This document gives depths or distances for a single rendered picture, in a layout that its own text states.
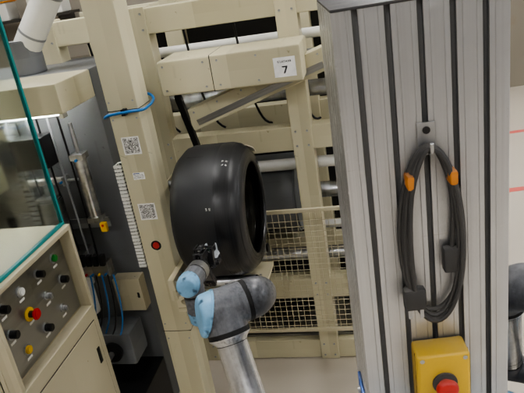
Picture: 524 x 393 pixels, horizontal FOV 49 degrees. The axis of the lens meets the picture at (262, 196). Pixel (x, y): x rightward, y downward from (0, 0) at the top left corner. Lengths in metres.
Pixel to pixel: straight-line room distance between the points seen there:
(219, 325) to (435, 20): 0.99
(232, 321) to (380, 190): 0.75
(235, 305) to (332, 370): 1.82
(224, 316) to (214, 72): 1.22
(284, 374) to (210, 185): 1.47
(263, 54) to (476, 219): 1.59
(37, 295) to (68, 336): 0.22
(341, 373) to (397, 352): 2.23
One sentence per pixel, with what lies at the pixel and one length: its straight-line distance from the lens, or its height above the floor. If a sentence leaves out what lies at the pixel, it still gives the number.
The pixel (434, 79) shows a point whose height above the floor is 1.91.
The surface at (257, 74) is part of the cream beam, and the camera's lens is 2.43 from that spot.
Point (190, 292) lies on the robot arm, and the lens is 1.91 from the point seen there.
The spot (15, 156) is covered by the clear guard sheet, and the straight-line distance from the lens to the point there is 2.22.
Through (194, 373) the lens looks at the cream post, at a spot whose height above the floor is 0.38.
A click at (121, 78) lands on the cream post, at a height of 1.78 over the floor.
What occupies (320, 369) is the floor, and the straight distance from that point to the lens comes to 3.34.
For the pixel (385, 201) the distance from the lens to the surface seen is 0.93.
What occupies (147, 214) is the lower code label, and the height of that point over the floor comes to 1.21.
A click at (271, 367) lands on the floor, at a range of 3.41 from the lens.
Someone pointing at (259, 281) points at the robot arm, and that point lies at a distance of 1.60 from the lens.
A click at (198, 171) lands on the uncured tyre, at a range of 2.25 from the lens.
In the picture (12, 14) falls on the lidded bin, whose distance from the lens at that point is 8.26.
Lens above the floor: 2.10
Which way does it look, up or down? 22 degrees down
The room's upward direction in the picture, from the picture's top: 9 degrees counter-clockwise
